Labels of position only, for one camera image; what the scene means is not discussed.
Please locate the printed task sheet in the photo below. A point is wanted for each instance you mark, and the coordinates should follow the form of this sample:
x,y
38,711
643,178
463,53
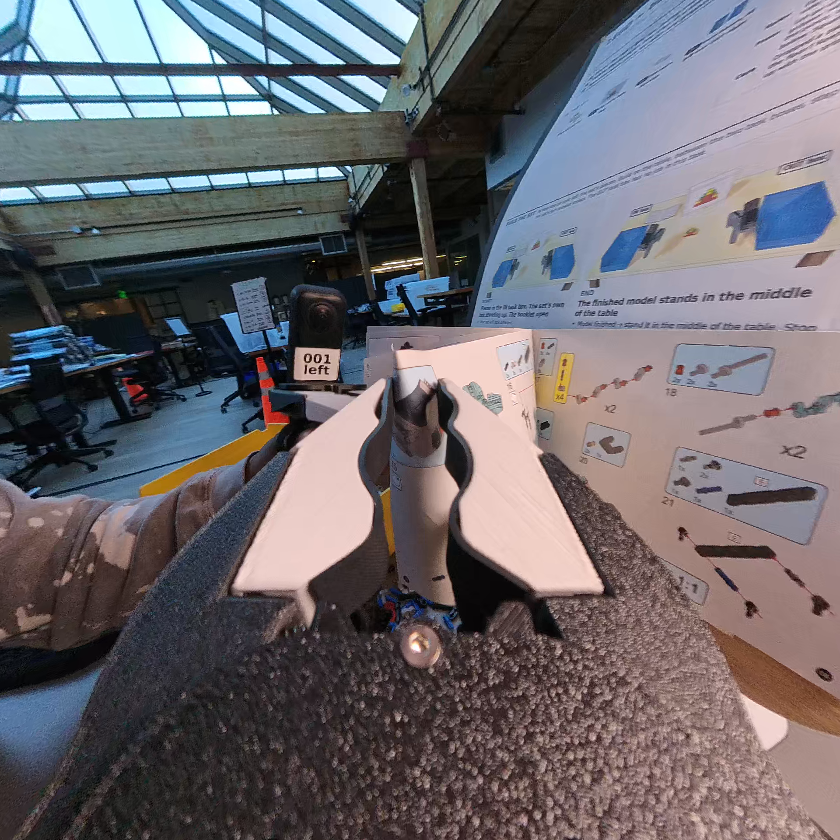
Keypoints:
x,y
689,131

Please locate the person's left forearm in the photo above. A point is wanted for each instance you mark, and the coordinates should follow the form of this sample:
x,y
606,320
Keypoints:
x,y
98,551

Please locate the white sign on stand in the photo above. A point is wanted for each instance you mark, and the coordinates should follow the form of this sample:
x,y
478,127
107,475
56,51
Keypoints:
x,y
250,305

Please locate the building instruction booklet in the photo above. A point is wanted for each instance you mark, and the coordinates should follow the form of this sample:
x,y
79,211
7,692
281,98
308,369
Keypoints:
x,y
656,420

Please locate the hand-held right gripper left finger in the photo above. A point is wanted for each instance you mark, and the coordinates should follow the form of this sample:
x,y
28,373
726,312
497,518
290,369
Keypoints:
x,y
315,518

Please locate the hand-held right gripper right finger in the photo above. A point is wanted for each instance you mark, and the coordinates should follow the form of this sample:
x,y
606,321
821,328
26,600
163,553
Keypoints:
x,y
525,518

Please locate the orange traffic cone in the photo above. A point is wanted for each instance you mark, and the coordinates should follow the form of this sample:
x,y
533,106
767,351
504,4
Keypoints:
x,y
266,394

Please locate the black and red office chair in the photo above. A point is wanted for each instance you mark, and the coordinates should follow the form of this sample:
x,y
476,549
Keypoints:
x,y
141,390

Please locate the stack of flat boxes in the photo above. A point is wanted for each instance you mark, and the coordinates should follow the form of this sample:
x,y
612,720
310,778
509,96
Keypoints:
x,y
46,344

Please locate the grey desk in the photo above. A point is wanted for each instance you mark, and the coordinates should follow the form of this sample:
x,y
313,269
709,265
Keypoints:
x,y
33,754

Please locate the person's left hand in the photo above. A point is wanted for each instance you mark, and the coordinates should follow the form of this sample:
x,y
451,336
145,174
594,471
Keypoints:
x,y
272,453

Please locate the yellow plastic bin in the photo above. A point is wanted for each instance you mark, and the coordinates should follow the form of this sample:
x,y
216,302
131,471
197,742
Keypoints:
x,y
197,466

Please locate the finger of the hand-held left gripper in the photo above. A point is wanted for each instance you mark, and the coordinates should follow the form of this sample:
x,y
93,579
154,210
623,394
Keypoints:
x,y
328,405

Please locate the wooden stand board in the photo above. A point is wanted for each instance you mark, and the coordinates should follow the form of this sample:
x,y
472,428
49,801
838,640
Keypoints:
x,y
774,682

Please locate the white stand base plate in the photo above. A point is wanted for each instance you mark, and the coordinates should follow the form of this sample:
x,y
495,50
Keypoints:
x,y
764,722

